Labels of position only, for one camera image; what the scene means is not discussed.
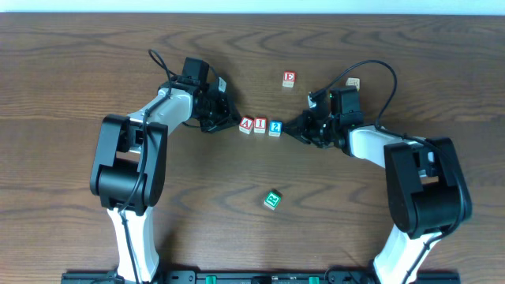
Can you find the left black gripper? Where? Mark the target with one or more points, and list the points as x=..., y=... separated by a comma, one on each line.
x=222, y=112

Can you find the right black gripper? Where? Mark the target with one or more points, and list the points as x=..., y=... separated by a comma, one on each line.
x=306, y=128

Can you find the red letter A block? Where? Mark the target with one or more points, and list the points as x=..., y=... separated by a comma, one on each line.
x=246, y=125

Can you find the blue number 2 block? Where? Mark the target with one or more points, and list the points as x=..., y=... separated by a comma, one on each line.
x=275, y=128

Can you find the red letter I block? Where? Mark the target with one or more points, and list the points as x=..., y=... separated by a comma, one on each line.
x=260, y=125

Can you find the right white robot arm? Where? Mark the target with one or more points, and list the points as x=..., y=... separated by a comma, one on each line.
x=427, y=194

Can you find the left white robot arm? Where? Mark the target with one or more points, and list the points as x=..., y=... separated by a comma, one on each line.
x=129, y=169

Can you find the red letter E block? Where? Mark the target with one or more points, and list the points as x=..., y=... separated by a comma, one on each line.
x=289, y=79

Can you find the plain tan wooden block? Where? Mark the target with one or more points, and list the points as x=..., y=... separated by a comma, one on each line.
x=352, y=81

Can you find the green letter R block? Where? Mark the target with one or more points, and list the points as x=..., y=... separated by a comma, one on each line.
x=272, y=199

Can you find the black mounting rail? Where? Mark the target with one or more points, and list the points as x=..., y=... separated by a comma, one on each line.
x=192, y=277

